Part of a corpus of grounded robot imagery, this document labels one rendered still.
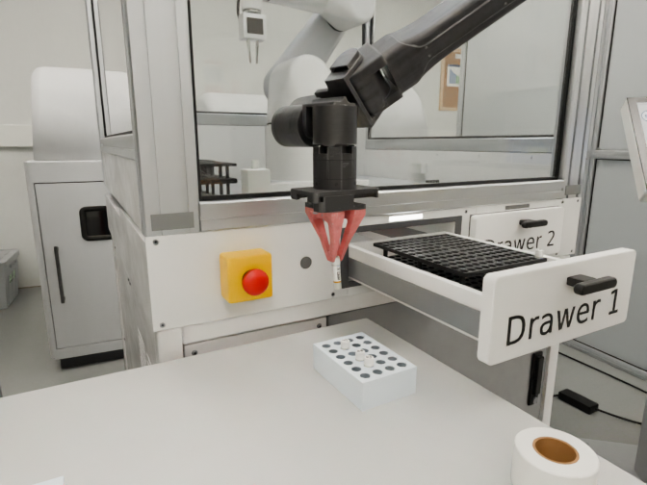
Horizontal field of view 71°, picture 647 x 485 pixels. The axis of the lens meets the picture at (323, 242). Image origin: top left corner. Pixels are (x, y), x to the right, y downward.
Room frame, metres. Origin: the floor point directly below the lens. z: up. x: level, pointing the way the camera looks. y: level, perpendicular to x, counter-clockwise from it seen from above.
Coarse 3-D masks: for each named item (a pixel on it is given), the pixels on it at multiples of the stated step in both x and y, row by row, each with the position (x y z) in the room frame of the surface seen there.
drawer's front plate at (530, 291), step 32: (576, 256) 0.58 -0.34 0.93; (608, 256) 0.59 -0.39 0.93; (512, 288) 0.50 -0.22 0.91; (544, 288) 0.53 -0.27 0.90; (480, 320) 0.50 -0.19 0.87; (512, 320) 0.50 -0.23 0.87; (544, 320) 0.53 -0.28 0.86; (576, 320) 0.56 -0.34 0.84; (608, 320) 0.60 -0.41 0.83; (480, 352) 0.50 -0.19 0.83; (512, 352) 0.51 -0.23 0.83
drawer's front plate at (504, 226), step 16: (544, 208) 1.04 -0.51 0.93; (560, 208) 1.05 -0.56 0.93; (480, 224) 0.92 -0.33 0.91; (496, 224) 0.95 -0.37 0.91; (512, 224) 0.97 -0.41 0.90; (560, 224) 1.05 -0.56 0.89; (496, 240) 0.95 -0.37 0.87; (512, 240) 0.97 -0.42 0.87; (544, 240) 1.03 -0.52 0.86; (560, 240) 1.06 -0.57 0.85
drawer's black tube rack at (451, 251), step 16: (400, 240) 0.82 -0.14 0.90; (416, 240) 0.82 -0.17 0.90; (432, 240) 0.83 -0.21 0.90; (448, 240) 0.83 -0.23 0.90; (464, 240) 0.82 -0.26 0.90; (384, 256) 0.78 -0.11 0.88; (400, 256) 0.81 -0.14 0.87; (416, 256) 0.69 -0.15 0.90; (432, 256) 0.69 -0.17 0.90; (448, 256) 0.70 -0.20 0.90; (464, 256) 0.69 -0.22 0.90; (480, 256) 0.69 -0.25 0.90; (496, 256) 0.70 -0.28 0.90; (512, 256) 0.69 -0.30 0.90; (528, 256) 0.69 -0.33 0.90; (432, 272) 0.71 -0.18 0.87; (448, 272) 0.70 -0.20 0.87; (480, 288) 0.62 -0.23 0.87
